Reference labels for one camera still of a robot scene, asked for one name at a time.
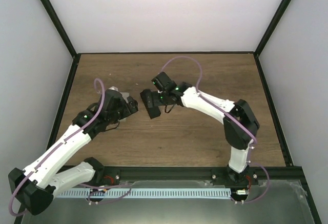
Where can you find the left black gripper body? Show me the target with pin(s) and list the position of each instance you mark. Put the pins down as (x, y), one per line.
(133, 107)

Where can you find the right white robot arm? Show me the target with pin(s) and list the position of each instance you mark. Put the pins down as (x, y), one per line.
(239, 122)

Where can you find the black geometric glasses case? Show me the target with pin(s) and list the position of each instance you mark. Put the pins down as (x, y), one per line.
(146, 99)

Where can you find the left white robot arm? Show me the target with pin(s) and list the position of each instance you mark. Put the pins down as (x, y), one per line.
(39, 183)

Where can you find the black aluminium frame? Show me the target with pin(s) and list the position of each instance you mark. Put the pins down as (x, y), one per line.
(289, 171)

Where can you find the grey glasses case green lining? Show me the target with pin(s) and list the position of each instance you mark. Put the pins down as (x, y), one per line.
(119, 100)

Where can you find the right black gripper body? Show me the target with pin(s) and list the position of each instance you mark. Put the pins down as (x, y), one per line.
(163, 101)

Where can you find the white slotted cable duct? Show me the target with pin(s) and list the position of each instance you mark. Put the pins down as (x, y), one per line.
(147, 193)

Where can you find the grey metal front plate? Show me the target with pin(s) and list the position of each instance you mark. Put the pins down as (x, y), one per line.
(284, 202)

